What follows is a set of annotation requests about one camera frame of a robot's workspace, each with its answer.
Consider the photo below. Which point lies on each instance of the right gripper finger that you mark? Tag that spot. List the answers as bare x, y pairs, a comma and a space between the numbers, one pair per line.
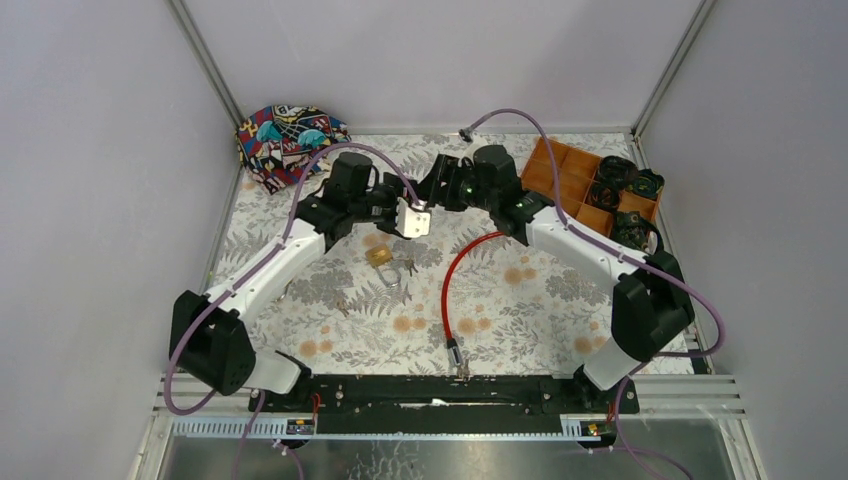
433, 190
450, 165

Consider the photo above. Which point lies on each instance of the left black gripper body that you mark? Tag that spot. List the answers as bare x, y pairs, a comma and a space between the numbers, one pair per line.
387, 210

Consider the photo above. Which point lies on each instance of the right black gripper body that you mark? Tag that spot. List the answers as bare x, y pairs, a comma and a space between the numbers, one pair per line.
469, 193

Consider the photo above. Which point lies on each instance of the small brass padlock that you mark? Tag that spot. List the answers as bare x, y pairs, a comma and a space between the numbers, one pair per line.
382, 261

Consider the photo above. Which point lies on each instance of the silver key bunch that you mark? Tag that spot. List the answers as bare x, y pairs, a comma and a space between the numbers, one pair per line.
410, 266

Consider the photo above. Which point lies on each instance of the small metal key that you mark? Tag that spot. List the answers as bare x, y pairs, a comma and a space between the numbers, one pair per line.
343, 305

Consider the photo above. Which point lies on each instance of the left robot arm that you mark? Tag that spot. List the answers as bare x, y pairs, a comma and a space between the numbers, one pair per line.
210, 330

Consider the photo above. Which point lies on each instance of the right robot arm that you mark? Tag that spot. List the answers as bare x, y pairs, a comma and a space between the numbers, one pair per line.
649, 305

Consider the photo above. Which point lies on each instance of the orange compartment tray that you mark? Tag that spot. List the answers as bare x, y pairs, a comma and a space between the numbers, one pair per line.
609, 194

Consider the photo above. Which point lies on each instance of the floral table mat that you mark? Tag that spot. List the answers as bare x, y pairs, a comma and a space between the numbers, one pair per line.
513, 310

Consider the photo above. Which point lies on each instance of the colourful patterned cloth bag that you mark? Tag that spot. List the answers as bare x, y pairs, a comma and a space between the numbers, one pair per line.
276, 143

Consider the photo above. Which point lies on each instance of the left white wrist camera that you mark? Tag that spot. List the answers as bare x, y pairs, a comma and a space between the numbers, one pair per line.
412, 219

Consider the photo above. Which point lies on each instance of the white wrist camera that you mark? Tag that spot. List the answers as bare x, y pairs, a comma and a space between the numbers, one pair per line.
467, 135
412, 219

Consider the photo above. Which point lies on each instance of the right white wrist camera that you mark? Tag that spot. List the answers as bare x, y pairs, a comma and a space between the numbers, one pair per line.
467, 135

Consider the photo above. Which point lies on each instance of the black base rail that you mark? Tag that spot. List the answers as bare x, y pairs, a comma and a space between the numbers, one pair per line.
435, 405

